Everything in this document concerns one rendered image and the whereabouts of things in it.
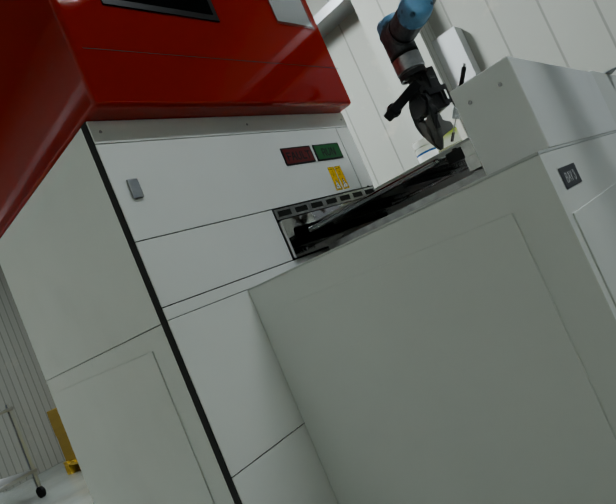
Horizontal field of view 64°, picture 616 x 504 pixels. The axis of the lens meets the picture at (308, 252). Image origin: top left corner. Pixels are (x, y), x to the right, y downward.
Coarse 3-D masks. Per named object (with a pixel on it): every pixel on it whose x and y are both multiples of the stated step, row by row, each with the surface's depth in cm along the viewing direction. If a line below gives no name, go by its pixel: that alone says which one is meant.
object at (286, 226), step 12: (348, 204) 137; (300, 216) 122; (312, 216) 125; (324, 216) 128; (384, 216) 149; (288, 228) 117; (360, 228) 137; (288, 240) 117; (324, 240) 125; (300, 252) 117
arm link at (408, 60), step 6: (402, 54) 125; (408, 54) 125; (414, 54) 125; (420, 54) 126; (396, 60) 126; (402, 60) 125; (408, 60) 125; (414, 60) 124; (420, 60) 125; (396, 66) 127; (402, 66) 125; (408, 66) 125; (414, 66) 125; (396, 72) 128; (402, 72) 126
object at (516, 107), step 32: (512, 64) 68; (544, 64) 81; (480, 96) 71; (512, 96) 69; (544, 96) 74; (576, 96) 90; (480, 128) 72; (512, 128) 70; (544, 128) 68; (576, 128) 81; (608, 128) 100; (480, 160) 74; (512, 160) 71
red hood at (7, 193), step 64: (0, 0) 102; (64, 0) 92; (128, 0) 102; (192, 0) 115; (256, 0) 133; (0, 64) 109; (64, 64) 92; (128, 64) 97; (192, 64) 109; (256, 64) 124; (320, 64) 144; (0, 128) 117; (64, 128) 98; (0, 192) 126
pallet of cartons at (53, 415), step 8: (56, 408) 470; (48, 416) 485; (56, 416) 474; (56, 424) 478; (56, 432) 481; (64, 432) 471; (64, 440) 474; (64, 448) 478; (64, 456) 482; (72, 456) 471; (64, 464) 479; (72, 464) 470; (72, 472) 475
